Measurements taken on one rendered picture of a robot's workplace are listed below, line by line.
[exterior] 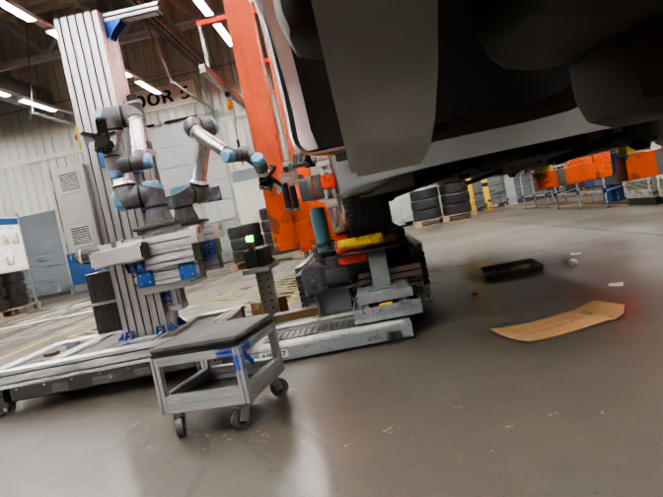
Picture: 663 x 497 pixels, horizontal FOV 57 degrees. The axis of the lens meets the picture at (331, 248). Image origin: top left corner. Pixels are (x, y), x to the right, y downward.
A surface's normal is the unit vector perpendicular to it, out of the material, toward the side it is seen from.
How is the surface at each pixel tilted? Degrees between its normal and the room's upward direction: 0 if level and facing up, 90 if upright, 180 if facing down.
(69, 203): 90
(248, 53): 90
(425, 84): 157
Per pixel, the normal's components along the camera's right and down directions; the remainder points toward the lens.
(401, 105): 0.16, 0.93
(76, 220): -0.05, 0.07
